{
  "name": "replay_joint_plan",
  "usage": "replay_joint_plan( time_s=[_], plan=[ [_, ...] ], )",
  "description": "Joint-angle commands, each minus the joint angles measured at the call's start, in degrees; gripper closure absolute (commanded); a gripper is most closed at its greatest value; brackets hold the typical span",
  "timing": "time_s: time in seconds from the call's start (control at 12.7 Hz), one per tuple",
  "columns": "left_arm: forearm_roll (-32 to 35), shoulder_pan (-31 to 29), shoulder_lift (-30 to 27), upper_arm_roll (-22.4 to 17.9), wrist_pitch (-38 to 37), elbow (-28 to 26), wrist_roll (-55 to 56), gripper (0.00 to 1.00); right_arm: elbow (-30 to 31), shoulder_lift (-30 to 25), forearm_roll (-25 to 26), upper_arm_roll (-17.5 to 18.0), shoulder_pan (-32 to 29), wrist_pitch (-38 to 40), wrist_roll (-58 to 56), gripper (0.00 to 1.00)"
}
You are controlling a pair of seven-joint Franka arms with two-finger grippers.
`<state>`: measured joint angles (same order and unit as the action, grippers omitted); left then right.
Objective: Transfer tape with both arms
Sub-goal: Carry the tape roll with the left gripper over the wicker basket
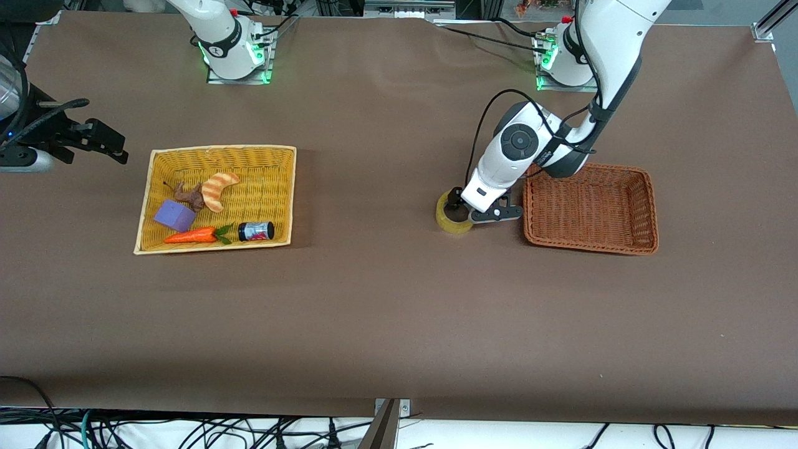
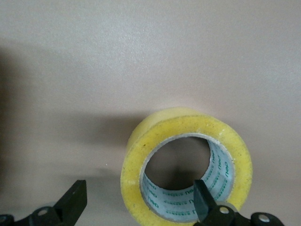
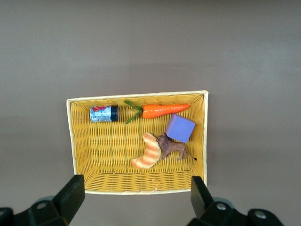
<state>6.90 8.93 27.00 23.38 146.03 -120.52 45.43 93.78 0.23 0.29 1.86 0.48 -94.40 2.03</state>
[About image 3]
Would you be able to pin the purple foam cube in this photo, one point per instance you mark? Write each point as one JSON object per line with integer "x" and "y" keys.
{"x": 179, "y": 128}

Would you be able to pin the orange toy carrot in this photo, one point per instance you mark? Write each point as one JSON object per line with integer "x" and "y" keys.
{"x": 160, "y": 110}

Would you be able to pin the small jar with black lid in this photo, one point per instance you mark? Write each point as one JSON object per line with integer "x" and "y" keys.
{"x": 102, "y": 114}

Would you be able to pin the toy croissant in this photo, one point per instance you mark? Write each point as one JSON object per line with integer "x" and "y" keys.
{"x": 150, "y": 153}

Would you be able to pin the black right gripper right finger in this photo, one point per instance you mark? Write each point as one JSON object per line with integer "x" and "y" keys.
{"x": 211, "y": 212}

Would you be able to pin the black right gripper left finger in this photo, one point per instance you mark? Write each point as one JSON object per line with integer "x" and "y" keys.
{"x": 61, "y": 202}

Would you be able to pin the yellow woven basket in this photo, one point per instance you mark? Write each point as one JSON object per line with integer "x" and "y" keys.
{"x": 105, "y": 150}

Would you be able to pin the brown toy lion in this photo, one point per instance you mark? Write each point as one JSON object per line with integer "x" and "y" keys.
{"x": 174, "y": 148}

